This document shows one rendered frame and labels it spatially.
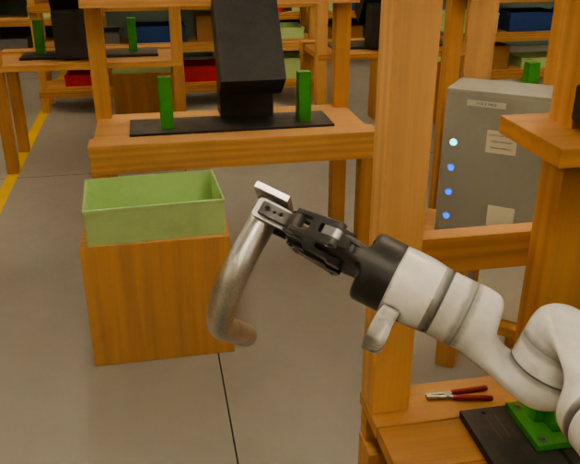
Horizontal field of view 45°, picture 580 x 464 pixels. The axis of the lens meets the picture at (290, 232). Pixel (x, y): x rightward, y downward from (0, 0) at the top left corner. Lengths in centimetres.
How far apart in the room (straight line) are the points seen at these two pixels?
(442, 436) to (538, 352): 96
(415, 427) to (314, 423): 141
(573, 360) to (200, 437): 242
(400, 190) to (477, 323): 75
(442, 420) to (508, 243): 43
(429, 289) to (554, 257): 97
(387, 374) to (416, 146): 53
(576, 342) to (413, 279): 16
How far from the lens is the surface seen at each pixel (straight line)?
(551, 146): 142
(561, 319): 70
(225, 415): 308
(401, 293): 69
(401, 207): 143
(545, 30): 919
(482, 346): 70
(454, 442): 164
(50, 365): 355
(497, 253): 168
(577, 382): 67
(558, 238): 162
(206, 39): 798
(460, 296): 70
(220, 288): 73
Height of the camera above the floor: 193
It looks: 24 degrees down
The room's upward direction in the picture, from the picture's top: straight up
